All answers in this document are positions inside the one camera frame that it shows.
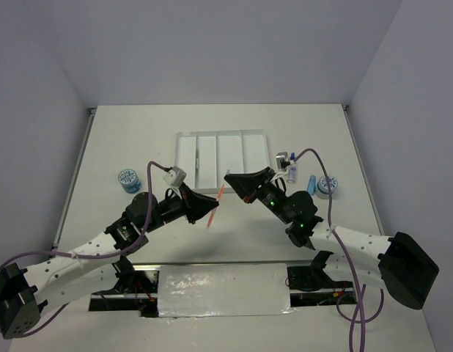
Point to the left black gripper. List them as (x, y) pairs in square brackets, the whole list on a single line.
[(194, 204)]

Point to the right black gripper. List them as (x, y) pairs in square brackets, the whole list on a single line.
[(245, 183)]

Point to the orange pen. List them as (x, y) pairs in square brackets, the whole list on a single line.
[(220, 193)]

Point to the green white pen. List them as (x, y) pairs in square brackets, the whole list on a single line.
[(197, 160)]

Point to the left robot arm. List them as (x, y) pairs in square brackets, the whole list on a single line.
[(34, 283)]

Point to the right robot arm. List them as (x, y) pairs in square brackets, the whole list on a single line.
[(395, 263)]

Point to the white divided organizer tray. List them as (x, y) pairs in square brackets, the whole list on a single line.
[(241, 151)]

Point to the clear blue-capped bottle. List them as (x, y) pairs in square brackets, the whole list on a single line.
[(291, 175)]

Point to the blue eraser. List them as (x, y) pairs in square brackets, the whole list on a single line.
[(311, 188)]

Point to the left blue tape roll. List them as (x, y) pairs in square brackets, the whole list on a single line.
[(129, 181)]

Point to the blue tape roll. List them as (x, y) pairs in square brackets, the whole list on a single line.
[(326, 186), (129, 181)]

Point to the right blue tape roll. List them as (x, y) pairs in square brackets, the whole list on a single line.
[(326, 186)]

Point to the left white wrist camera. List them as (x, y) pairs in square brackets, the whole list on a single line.
[(174, 177)]

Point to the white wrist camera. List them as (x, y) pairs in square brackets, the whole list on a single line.
[(284, 165), (174, 177)]

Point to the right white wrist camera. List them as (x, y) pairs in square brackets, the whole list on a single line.
[(284, 165)]

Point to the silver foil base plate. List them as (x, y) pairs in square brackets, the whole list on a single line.
[(204, 291)]

